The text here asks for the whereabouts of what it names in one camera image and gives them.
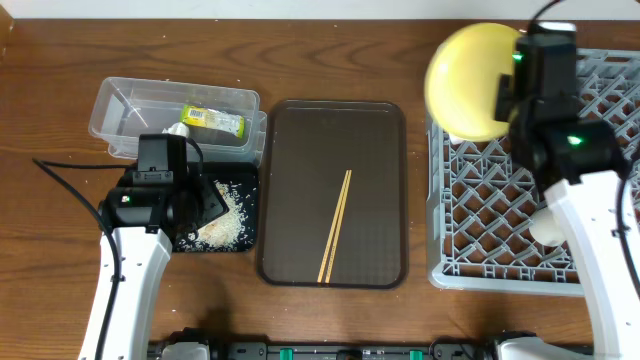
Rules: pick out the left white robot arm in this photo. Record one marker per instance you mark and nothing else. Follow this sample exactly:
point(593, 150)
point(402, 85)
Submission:
point(132, 264)

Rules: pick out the small white green cup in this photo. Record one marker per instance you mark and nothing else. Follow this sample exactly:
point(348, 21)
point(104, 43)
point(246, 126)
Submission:
point(545, 230)

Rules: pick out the yellow green snack wrapper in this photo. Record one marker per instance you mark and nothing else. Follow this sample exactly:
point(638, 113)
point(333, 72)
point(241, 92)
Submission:
point(213, 120)

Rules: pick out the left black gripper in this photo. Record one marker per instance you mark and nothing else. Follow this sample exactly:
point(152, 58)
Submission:
point(201, 211)

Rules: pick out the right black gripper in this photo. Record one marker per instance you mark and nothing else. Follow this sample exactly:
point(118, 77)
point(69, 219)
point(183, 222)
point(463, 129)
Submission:
point(507, 103)

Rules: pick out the white tissue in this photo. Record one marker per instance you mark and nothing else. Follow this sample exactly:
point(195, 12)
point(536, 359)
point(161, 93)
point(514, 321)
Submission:
point(178, 129)

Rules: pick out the clear plastic waste bin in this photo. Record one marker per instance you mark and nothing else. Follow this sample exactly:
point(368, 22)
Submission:
point(126, 108)

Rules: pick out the grey dishwasher rack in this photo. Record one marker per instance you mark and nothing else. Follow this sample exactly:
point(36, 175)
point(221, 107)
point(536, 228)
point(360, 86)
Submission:
point(479, 203)

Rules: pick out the yellow plate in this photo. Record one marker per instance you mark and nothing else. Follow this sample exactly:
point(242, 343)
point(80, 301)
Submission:
point(462, 80)

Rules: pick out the pink white bowl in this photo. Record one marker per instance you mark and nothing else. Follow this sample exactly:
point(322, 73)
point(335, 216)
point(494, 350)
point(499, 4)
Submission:
point(455, 140)

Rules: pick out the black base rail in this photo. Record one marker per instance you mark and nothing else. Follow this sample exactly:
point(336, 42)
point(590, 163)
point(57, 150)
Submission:
point(193, 344)

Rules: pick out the pile of rice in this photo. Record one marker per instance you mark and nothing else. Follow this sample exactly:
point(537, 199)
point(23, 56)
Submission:
point(224, 233)

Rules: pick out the dark brown serving tray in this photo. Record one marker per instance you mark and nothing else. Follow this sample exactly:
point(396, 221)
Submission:
point(334, 212)

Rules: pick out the black waste tray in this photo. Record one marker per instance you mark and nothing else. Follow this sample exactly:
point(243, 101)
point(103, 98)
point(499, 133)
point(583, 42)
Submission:
point(245, 175)

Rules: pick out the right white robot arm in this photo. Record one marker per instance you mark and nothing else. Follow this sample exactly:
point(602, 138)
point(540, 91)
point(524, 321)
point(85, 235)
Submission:
point(581, 170)

